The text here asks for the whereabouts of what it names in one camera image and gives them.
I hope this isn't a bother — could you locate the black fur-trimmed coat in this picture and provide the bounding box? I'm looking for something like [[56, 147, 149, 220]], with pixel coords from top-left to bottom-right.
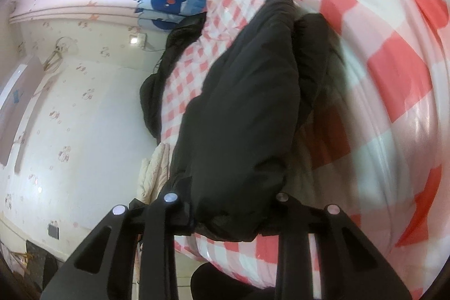
[[139, 12, 209, 146]]

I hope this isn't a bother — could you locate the black puffer jacket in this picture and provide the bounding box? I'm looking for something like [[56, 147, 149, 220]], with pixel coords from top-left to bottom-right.
[[168, 0, 349, 243]]

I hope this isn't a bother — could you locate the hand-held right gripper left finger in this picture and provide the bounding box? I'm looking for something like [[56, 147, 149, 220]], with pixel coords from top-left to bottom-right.
[[42, 192, 195, 300]]

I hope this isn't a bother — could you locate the white wall socket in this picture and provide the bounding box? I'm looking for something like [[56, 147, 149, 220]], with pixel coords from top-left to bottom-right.
[[129, 33, 147, 48]]

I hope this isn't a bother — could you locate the wall hook with strap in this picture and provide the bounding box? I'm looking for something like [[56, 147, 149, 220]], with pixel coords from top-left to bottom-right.
[[43, 36, 78, 71]]

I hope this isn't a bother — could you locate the thin charger cable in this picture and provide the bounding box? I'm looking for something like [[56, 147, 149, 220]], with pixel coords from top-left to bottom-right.
[[144, 43, 170, 70]]

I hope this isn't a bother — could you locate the pink checked bed sheet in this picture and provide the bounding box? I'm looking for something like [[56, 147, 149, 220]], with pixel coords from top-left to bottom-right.
[[134, 0, 450, 300]]

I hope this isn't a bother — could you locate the cream quilted cloth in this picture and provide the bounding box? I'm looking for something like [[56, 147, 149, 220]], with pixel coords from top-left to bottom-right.
[[140, 143, 175, 204]]

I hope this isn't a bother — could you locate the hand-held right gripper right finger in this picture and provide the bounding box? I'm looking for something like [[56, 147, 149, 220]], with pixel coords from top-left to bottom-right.
[[259, 192, 413, 300]]

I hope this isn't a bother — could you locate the person's black trouser leg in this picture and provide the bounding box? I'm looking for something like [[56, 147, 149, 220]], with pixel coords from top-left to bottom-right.
[[190, 262, 276, 300]]

